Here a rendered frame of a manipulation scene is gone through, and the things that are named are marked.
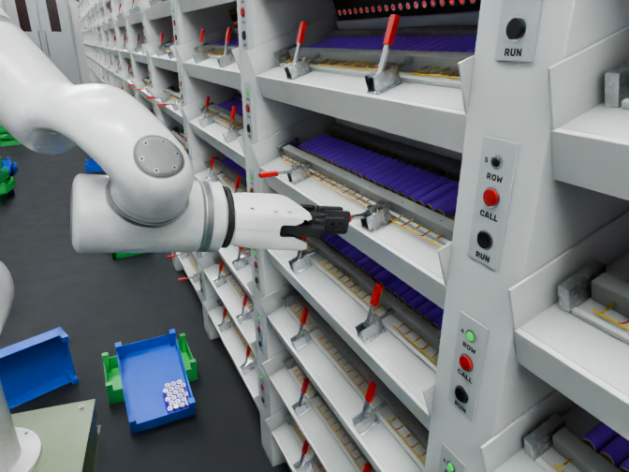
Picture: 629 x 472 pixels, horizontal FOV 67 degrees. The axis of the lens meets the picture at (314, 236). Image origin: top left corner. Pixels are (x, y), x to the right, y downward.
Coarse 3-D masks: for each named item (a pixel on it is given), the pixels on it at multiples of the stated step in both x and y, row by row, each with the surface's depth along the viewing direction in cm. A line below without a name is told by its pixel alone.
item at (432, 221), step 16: (288, 144) 102; (304, 160) 92; (320, 160) 89; (336, 176) 82; (352, 176) 79; (368, 192) 73; (384, 192) 71; (400, 208) 66; (416, 208) 64; (400, 224) 65; (432, 224) 60; (448, 224) 59; (448, 240) 59
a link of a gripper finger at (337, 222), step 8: (328, 216) 63; (336, 216) 63; (344, 216) 64; (320, 224) 60; (328, 224) 62; (336, 224) 63; (344, 224) 64; (328, 232) 64; (336, 232) 64; (344, 232) 65
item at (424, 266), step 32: (288, 128) 103; (320, 128) 106; (256, 160) 102; (288, 192) 92; (320, 192) 83; (352, 224) 70; (384, 256) 65; (416, 256) 59; (448, 256) 51; (416, 288) 60
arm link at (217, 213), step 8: (208, 184) 54; (216, 184) 55; (208, 192) 53; (216, 192) 54; (224, 192) 54; (208, 200) 53; (216, 200) 53; (224, 200) 54; (208, 208) 52; (216, 208) 53; (224, 208) 53; (208, 216) 52; (216, 216) 53; (224, 216) 53; (208, 224) 53; (216, 224) 53; (224, 224) 53; (208, 232) 53; (216, 232) 53; (224, 232) 54; (208, 240) 54; (216, 240) 54; (200, 248) 54; (208, 248) 55; (216, 248) 55
